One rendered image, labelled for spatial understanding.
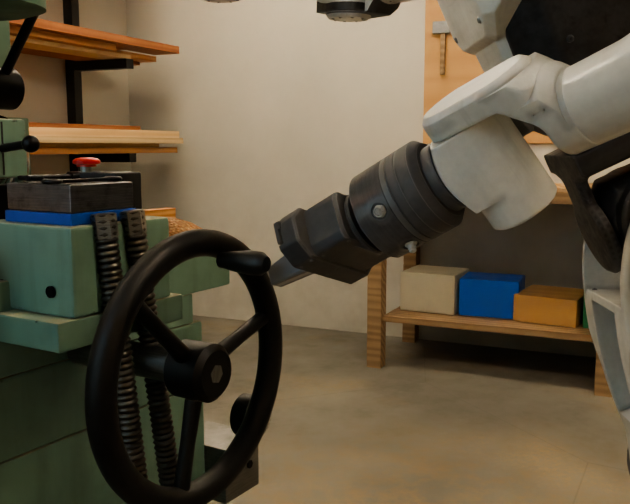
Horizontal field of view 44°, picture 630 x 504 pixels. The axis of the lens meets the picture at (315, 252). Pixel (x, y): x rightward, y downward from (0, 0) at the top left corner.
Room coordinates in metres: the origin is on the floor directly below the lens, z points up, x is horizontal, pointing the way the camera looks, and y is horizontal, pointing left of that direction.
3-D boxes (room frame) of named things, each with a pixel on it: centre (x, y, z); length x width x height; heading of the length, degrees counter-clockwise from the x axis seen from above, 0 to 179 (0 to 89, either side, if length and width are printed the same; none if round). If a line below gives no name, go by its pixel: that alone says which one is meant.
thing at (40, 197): (0.84, 0.25, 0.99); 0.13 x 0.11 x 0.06; 149
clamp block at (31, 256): (0.84, 0.25, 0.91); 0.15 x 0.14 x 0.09; 149
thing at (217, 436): (1.10, 0.15, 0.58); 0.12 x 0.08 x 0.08; 59
